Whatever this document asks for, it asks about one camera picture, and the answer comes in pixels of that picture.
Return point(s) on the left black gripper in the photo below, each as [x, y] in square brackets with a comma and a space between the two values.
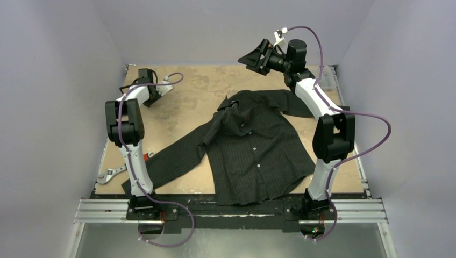
[148, 104]

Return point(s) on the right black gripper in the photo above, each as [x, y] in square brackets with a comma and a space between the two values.
[262, 57]

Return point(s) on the black pinstriped shirt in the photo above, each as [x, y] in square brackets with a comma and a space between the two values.
[255, 153]

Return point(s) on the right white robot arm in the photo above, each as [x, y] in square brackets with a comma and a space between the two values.
[333, 139]

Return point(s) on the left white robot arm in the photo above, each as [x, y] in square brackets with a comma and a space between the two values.
[125, 128]

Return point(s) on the clear plastic organizer box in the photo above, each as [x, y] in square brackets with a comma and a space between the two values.
[327, 81]

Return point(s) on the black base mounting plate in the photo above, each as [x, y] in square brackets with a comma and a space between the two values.
[290, 213]

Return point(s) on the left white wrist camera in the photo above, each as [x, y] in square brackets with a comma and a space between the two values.
[164, 87]

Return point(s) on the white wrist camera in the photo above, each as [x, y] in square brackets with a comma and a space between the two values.
[164, 87]
[279, 37]

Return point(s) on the black display frame box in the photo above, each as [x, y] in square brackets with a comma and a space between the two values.
[124, 89]

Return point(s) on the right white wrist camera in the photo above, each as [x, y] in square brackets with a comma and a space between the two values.
[279, 37]

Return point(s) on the red handled adjustable wrench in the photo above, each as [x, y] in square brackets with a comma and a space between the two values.
[149, 155]

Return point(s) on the aluminium rail frame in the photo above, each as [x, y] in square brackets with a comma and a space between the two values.
[115, 210]

